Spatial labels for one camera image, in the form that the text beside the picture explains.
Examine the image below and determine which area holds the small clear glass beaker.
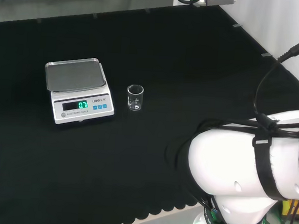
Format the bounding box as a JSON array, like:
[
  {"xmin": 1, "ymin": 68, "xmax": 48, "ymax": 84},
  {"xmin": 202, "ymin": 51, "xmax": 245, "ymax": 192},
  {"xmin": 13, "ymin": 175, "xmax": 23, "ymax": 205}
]
[{"xmin": 126, "ymin": 84, "xmax": 144, "ymax": 112}]

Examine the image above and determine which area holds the white electronic balance steel pan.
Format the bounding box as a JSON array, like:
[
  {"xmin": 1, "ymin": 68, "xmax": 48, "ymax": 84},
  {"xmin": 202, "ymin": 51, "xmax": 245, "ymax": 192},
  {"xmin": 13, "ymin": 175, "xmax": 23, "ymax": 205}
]
[{"xmin": 41, "ymin": 54, "xmax": 119, "ymax": 129}]

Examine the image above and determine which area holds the black bench cloth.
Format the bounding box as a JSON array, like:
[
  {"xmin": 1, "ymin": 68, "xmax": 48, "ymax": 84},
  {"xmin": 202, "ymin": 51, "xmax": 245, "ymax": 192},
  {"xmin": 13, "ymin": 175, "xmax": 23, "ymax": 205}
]
[{"xmin": 0, "ymin": 0, "xmax": 299, "ymax": 224}]

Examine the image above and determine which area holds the black cable with plug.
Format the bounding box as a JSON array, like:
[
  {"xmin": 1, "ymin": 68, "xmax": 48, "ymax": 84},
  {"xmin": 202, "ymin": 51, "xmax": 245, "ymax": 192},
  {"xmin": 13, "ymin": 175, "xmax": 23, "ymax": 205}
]
[{"xmin": 252, "ymin": 28, "xmax": 299, "ymax": 133}]

